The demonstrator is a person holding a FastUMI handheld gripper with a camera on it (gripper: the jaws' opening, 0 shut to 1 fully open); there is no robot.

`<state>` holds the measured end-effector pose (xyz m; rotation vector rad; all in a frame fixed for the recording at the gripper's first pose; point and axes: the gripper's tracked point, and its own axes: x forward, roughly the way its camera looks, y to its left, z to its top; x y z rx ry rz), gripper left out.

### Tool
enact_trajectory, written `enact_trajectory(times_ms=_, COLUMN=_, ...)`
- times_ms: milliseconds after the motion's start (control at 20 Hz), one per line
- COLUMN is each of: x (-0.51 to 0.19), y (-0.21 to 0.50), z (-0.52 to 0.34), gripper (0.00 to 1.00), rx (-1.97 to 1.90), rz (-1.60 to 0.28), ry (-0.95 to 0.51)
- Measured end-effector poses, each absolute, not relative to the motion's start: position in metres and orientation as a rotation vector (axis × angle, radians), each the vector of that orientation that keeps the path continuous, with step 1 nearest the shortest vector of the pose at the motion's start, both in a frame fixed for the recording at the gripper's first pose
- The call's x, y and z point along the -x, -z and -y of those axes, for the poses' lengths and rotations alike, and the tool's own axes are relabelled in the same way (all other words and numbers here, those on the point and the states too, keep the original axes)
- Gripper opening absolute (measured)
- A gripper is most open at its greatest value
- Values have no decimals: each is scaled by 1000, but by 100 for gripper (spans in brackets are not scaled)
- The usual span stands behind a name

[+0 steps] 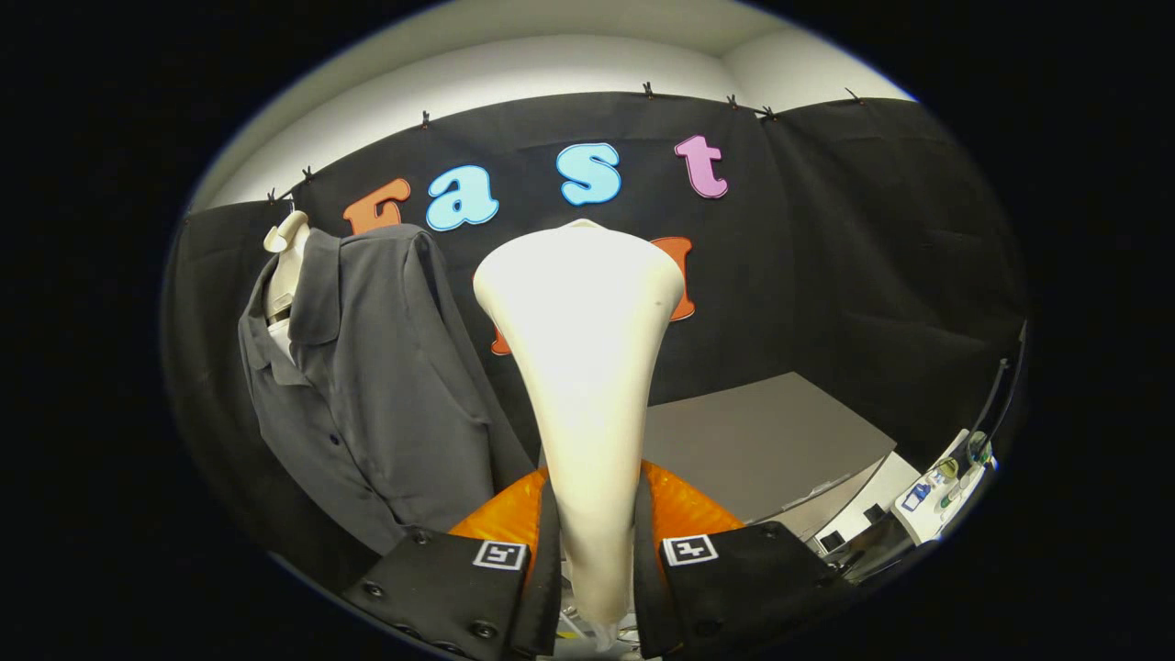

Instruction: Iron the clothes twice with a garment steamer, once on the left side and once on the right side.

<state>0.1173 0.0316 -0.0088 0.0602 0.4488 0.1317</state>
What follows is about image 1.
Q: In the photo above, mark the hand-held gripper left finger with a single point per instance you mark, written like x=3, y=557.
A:
x=546, y=569

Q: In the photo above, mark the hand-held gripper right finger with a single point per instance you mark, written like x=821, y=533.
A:
x=644, y=578

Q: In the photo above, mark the white garment steamer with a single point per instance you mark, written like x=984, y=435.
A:
x=578, y=367

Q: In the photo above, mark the grey collared shirt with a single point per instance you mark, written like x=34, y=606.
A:
x=386, y=386

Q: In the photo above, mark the cream garment hanger form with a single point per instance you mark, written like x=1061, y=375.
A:
x=289, y=266

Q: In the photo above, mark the grey drawer cabinet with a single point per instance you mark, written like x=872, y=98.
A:
x=762, y=441

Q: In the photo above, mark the white side desk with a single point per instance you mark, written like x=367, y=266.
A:
x=918, y=525

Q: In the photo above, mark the small blue label packet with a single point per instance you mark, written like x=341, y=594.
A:
x=914, y=497

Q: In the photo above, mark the black computer monitor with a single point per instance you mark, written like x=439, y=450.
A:
x=1002, y=386

